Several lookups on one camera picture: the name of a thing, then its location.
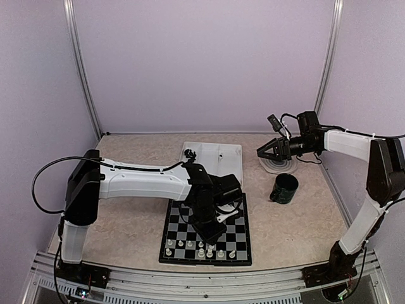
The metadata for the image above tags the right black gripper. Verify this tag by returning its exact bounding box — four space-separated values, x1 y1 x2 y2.
258 135 318 162

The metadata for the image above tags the white chess rook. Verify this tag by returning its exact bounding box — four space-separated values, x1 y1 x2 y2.
206 248 213 258

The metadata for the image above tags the black and silver chessboard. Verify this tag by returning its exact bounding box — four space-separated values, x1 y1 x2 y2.
159 193 252 267

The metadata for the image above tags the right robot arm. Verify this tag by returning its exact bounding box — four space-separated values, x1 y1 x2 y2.
256 111 404 281

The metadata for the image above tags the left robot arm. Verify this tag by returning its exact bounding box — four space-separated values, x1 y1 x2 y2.
61 149 243 282

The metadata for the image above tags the white plate with rings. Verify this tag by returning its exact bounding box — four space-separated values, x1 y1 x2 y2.
259 158 298 174

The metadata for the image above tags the dark green mug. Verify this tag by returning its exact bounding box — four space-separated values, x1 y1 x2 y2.
270 173 299 205

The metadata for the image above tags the white plastic divided tray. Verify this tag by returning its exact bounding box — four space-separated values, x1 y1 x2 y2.
180 141 243 186

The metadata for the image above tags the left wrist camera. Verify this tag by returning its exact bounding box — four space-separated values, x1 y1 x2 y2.
216 204 239 223

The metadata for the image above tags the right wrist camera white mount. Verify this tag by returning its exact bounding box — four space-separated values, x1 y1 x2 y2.
267 114 291 140

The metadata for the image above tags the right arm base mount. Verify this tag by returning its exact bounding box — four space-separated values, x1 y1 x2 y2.
302 264 358 288

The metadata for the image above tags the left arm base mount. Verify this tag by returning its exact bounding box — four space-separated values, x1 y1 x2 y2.
56 263 111 289

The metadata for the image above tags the right aluminium frame post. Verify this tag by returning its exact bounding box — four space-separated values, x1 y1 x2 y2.
314 0 344 115

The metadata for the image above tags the aluminium frame post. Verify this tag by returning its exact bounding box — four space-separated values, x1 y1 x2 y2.
314 0 344 115
63 0 103 140

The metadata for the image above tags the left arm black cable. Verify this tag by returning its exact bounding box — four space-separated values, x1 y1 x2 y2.
31 156 102 215

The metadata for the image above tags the left aluminium frame post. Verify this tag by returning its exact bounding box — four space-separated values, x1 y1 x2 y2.
63 0 103 140

